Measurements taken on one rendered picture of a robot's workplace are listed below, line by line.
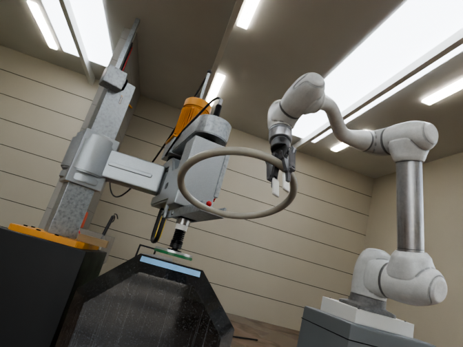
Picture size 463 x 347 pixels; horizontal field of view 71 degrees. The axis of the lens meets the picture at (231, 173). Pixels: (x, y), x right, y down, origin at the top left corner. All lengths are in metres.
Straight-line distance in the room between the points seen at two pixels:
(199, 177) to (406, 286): 1.13
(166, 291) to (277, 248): 6.10
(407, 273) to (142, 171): 1.85
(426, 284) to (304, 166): 6.90
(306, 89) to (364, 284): 0.90
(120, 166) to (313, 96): 1.71
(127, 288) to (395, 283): 1.19
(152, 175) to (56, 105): 5.61
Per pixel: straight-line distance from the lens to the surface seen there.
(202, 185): 1.88
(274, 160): 1.17
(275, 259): 7.67
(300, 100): 1.23
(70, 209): 2.59
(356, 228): 8.68
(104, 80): 2.70
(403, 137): 1.55
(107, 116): 2.72
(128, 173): 2.56
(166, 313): 1.73
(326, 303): 1.72
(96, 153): 2.57
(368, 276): 1.62
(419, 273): 1.50
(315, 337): 1.65
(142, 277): 1.71
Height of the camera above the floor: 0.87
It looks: 16 degrees up
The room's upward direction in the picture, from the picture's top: 16 degrees clockwise
